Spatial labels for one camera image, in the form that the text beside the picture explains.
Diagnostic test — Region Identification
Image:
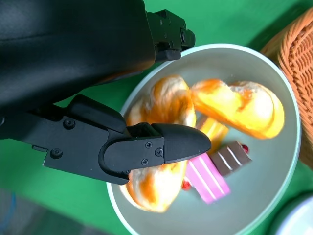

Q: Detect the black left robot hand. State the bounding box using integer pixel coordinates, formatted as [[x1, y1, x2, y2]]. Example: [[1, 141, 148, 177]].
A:
[[0, 0, 212, 186]]

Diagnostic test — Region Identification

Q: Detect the orange white twisted bread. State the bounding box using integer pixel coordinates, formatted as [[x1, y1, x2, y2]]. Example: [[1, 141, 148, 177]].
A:
[[124, 74, 197, 213]]

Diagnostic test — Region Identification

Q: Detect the orange ring donut bread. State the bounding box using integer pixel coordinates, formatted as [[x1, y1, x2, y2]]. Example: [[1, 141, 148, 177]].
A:
[[190, 78, 286, 140]]

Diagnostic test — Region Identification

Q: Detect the grey-green round bowl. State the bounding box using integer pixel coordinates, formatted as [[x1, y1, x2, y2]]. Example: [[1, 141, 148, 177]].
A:
[[106, 43, 301, 235]]

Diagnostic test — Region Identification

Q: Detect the yellow cake slice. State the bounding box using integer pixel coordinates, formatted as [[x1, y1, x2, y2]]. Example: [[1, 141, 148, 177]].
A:
[[195, 117, 229, 155]]

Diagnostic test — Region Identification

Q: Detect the magenta pink cake slice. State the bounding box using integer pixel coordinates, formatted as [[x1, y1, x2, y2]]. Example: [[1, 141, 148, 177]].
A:
[[182, 154, 231, 204]]

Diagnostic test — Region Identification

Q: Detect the chocolate brown cake slice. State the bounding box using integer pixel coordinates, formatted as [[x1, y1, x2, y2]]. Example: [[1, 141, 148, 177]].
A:
[[210, 141, 252, 177]]

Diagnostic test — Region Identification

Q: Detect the orange wicker basket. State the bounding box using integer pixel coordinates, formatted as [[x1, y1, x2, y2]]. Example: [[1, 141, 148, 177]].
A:
[[260, 7, 313, 169]]

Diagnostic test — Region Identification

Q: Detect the lilac round plate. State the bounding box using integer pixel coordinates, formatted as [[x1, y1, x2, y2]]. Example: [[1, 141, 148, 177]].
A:
[[270, 190, 313, 235]]

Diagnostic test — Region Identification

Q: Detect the green tablecloth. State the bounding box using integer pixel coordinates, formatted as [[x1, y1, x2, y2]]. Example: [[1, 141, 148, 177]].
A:
[[0, 0, 313, 235]]

